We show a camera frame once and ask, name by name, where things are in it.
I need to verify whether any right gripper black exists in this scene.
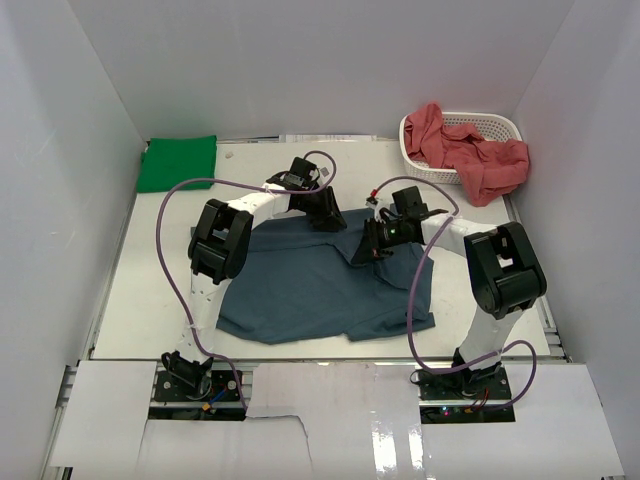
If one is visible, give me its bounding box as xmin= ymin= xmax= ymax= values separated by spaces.
xmin=352 ymin=217 xmax=408 ymax=265

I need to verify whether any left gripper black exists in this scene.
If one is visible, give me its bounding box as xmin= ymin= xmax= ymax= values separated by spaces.
xmin=298 ymin=186 xmax=347 ymax=233

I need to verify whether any blue t shirt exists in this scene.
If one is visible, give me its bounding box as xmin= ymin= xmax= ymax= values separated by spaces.
xmin=200 ymin=209 xmax=435 ymax=345

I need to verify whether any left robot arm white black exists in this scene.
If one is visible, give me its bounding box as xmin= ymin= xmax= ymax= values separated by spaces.
xmin=155 ymin=150 xmax=347 ymax=400

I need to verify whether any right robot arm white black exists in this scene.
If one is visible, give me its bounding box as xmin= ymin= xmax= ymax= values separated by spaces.
xmin=352 ymin=186 xmax=547 ymax=399

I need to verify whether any red t shirt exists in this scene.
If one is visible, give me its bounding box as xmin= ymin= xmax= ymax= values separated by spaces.
xmin=402 ymin=103 xmax=530 ymax=207

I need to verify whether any folded green t shirt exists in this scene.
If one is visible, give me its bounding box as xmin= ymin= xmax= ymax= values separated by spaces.
xmin=136 ymin=135 xmax=217 ymax=193

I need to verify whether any white perforated plastic basket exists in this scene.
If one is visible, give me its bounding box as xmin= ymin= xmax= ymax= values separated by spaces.
xmin=398 ymin=111 xmax=522 ymax=185

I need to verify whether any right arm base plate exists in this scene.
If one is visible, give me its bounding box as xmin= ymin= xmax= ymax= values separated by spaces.
xmin=409 ymin=366 xmax=516 ymax=425

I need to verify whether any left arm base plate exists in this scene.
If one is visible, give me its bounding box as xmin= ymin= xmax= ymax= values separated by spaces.
xmin=148 ymin=370 xmax=246 ymax=421

